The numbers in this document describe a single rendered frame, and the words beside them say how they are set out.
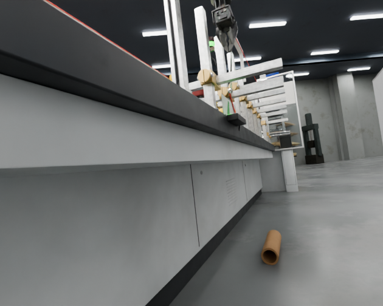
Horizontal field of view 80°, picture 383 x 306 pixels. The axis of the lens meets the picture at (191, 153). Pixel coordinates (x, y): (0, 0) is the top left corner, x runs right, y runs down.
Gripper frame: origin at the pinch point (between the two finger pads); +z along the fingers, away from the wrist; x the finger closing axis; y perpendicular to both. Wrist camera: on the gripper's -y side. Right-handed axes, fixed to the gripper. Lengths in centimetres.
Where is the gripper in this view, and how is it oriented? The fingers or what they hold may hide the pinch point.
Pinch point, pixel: (228, 49)
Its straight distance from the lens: 104.1
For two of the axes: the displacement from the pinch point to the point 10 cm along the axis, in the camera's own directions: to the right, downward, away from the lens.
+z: 1.1, 9.9, -0.6
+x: 9.1, -1.3, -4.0
